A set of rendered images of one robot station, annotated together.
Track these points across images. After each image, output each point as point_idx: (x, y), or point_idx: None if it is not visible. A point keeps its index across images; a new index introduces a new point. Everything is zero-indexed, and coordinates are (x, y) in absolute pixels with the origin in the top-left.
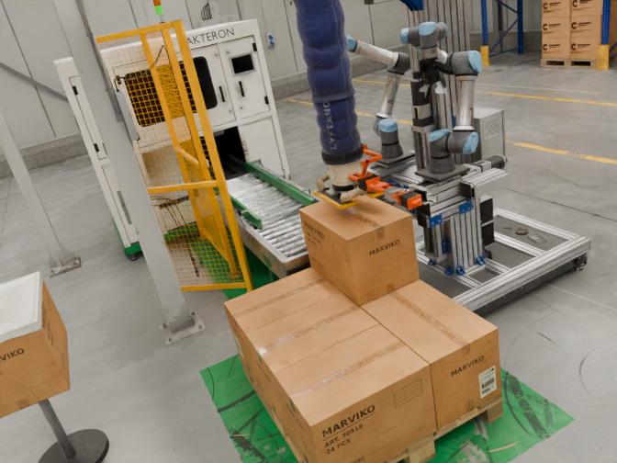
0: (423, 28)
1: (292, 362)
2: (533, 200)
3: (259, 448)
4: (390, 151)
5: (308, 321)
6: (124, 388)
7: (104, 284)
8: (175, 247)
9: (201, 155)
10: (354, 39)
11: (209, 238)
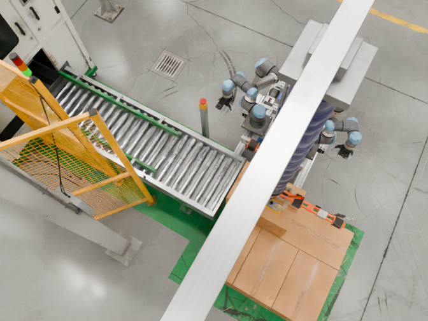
0: (356, 142)
1: (274, 295)
2: (279, 45)
3: (243, 311)
4: (260, 124)
5: (260, 261)
6: (129, 310)
7: (5, 225)
8: (31, 160)
9: (88, 144)
10: (255, 86)
11: (69, 152)
